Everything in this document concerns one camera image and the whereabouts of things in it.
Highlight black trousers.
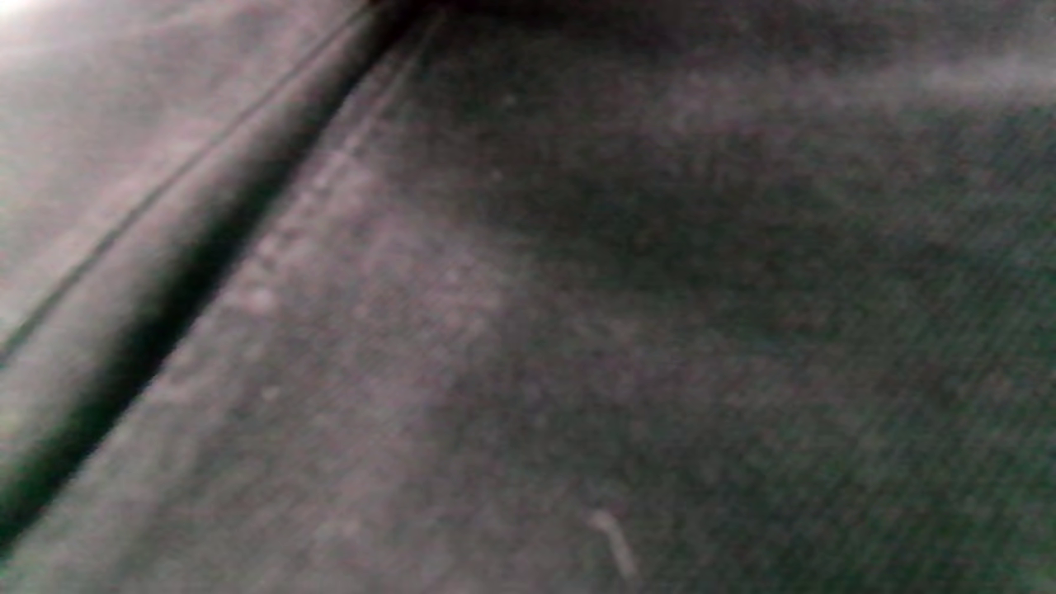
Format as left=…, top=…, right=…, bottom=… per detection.
left=0, top=0, right=1056, bottom=594

